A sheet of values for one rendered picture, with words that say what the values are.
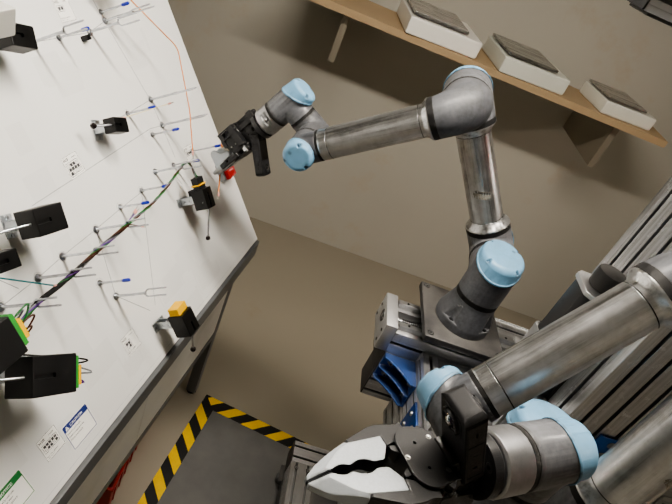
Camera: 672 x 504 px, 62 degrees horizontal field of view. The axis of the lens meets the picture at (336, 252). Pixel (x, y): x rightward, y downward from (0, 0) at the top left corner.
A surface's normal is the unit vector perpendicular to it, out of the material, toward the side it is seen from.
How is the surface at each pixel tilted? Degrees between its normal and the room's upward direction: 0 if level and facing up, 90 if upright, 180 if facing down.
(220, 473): 0
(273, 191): 90
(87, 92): 53
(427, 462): 8
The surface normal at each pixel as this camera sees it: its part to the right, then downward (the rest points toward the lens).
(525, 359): -0.39, -0.49
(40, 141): 0.93, -0.11
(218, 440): 0.35, -0.75
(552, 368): -0.06, 0.08
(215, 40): -0.08, 0.57
